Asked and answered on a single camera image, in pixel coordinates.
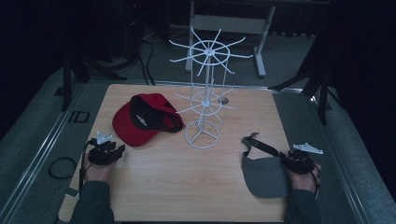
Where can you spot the person's right hand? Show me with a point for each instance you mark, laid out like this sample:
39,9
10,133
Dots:
300,182

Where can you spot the white desk frame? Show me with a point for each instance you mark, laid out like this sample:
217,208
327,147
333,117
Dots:
230,24

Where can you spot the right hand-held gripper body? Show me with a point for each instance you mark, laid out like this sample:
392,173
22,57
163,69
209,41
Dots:
300,163

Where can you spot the red baseball cap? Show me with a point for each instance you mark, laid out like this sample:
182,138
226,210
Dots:
124,127

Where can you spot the metal floor rail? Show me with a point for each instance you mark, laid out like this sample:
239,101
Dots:
342,174
37,152

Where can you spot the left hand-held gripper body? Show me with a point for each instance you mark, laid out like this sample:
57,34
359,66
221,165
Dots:
101,155

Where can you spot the grey sun visor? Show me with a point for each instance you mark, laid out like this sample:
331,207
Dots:
264,177

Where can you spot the grey table grommet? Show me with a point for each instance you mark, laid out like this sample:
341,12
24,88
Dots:
223,100

